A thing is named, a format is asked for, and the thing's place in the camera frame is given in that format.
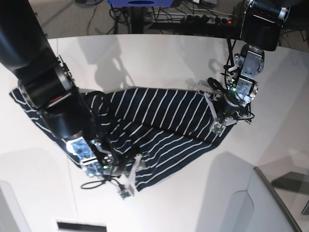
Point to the black table leg post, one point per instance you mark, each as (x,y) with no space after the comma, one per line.
(137,15)

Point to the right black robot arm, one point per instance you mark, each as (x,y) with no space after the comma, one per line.
(85,123)

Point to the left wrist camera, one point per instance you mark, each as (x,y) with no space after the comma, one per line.
(218,128)

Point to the grey robot base cover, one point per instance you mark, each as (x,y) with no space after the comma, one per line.
(11,217)
(239,198)

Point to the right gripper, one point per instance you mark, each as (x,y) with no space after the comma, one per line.
(117,169)

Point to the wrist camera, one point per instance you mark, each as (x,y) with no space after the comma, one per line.
(218,128)
(125,193)

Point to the navy white striped t-shirt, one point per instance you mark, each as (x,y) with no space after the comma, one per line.
(171,126)

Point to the blue box with oval hole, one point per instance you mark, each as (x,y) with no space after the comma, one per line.
(140,3)

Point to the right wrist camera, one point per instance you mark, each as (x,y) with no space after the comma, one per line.
(125,193)

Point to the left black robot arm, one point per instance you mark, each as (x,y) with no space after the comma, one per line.
(261,23)

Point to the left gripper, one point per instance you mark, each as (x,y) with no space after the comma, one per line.
(226,109)

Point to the black power strip red light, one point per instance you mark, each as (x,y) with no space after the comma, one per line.
(209,19)

